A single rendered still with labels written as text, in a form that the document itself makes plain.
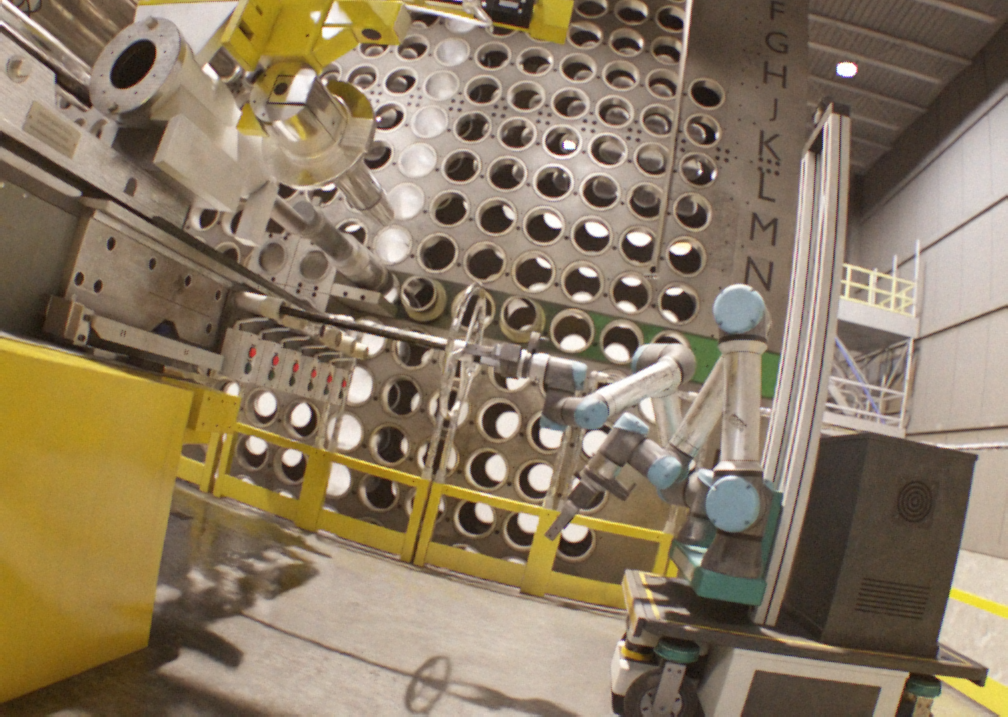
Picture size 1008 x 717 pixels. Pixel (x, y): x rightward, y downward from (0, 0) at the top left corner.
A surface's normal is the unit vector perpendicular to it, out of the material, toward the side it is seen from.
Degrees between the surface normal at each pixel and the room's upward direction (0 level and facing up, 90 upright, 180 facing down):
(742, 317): 83
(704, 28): 90
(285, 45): 90
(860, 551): 90
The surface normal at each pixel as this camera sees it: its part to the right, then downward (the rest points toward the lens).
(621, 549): -0.14, -0.18
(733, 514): -0.56, -0.12
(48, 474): 0.96, 0.21
